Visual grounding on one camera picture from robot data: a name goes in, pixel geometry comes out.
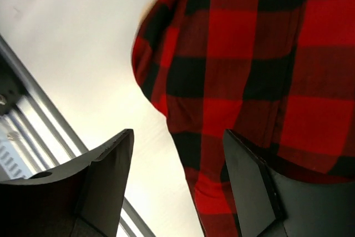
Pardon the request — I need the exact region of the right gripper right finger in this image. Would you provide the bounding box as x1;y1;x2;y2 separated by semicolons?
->
223;130;354;236

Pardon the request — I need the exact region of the red black plaid shirt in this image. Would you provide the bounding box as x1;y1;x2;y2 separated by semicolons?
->
132;0;354;236

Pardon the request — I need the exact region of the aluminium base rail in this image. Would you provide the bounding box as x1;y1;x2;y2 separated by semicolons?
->
1;40;153;236

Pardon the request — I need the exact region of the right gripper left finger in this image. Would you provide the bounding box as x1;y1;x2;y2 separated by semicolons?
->
1;129;134;236

